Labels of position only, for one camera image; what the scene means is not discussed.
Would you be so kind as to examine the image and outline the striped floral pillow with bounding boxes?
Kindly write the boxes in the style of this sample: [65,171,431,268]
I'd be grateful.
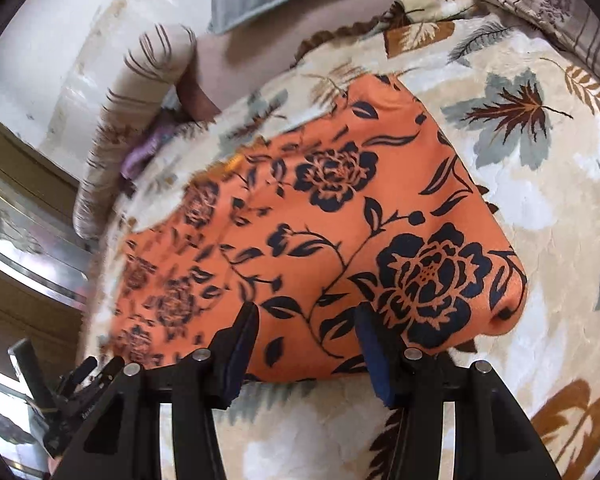
[467,0,600,78]

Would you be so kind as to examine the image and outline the purple cloth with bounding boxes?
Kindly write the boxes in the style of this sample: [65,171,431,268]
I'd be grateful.
[120,120,181,181]

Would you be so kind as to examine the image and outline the leaf print blanket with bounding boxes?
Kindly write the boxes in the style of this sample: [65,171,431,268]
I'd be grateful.
[75,0,600,480]

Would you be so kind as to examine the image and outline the wooden door with glass pane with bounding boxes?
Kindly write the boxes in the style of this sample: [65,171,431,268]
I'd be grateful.
[0,105,106,480]

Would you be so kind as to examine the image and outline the orange floral shirt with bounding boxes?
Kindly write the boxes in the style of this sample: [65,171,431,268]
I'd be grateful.
[111,74,528,376]

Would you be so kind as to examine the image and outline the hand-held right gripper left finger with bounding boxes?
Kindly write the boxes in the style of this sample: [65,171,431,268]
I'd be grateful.
[62,301,261,480]

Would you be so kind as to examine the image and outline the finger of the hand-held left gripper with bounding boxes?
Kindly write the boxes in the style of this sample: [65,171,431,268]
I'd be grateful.
[55,355,126,402]

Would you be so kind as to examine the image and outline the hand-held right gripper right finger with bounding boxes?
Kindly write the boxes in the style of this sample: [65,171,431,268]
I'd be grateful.
[354,302,563,480]

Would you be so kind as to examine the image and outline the striped bolster pillow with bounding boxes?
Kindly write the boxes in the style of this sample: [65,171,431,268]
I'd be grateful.
[72,24,198,241]

